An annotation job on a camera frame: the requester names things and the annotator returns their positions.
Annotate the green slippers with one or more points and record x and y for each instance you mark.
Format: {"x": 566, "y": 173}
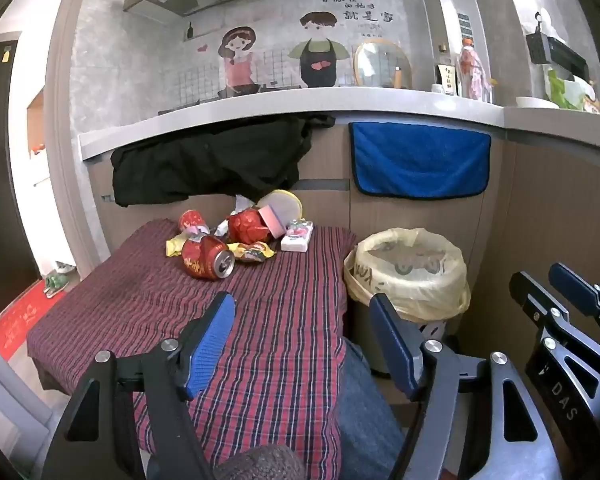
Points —
{"x": 55, "y": 280}

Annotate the white stone countertop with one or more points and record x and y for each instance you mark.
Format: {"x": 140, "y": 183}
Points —
{"x": 280, "y": 105}

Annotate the blue face mask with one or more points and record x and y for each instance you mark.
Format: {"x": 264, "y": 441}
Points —
{"x": 242, "y": 202}

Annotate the floral tissue pack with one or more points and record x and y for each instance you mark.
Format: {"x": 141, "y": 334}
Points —
{"x": 297, "y": 237}

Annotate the cartoon wall sticker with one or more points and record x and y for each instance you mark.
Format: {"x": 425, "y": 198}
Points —
{"x": 240, "y": 60}

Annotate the person's leg in jeans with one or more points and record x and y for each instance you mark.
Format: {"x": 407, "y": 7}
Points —
{"x": 365, "y": 420}

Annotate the red plaid cloth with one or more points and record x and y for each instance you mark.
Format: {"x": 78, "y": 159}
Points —
{"x": 280, "y": 340}

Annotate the red drink can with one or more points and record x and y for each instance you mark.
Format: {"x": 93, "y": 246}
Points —
{"x": 202, "y": 257}

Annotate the orange drink bottle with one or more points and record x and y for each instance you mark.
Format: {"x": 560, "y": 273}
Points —
{"x": 472, "y": 70}

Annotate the clear glass bottle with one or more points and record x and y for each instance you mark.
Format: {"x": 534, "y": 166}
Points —
{"x": 445, "y": 80}

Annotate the plain yellow snack wrapper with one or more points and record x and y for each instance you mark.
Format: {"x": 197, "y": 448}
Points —
{"x": 175, "y": 246}

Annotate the round wooden-framed mirror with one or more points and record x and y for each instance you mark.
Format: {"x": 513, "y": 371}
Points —
{"x": 375, "y": 65}

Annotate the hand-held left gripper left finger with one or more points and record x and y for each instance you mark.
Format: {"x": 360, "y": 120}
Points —
{"x": 215, "y": 340}

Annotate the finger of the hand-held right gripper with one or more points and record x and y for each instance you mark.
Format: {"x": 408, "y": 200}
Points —
{"x": 532, "y": 294}
{"x": 575, "y": 285}

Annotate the green and white plastic bag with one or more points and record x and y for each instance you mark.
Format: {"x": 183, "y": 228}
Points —
{"x": 567, "y": 92}

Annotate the red snack bag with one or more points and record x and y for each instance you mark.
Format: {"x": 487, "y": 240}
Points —
{"x": 245, "y": 225}

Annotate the white bowl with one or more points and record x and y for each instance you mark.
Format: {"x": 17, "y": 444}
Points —
{"x": 535, "y": 102}

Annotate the blue towel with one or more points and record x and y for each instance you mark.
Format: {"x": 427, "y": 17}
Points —
{"x": 420, "y": 160}

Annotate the red doormat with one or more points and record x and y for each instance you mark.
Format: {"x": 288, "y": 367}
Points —
{"x": 15, "y": 320}

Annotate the yellow and red snack wrapper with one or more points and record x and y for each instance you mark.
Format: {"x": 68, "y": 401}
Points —
{"x": 252, "y": 252}

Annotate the black wall rack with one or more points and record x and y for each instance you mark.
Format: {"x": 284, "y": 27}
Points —
{"x": 562, "y": 52}

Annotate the yellow-rimmed round lid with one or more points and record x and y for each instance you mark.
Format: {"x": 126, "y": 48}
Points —
{"x": 289, "y": 204}

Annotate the brown textured cloth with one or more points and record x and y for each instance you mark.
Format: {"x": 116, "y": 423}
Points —
{"x": 260, "y": 462}

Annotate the black cloth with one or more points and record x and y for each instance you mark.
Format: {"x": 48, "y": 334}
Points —
{"x": 205, "y": 160}

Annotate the black door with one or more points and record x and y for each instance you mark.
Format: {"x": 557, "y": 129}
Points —
{"x": 0, "y": 185}

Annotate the small red cup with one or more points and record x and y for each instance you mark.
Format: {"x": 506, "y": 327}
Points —
{"x": 192, "y": 220}

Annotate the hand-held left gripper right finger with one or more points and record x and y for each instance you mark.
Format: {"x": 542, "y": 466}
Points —
{"x": 389, "y": 342}

